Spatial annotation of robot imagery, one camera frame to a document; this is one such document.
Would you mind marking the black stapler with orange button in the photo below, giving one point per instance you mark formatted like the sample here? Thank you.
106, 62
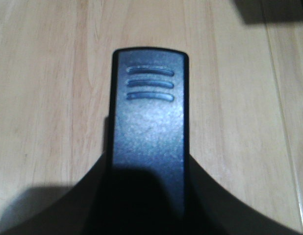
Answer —
146, 187

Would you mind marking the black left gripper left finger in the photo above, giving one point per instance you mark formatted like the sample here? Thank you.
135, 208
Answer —
53, 209

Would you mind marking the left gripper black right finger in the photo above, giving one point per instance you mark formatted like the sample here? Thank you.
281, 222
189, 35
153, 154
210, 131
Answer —
225, 214

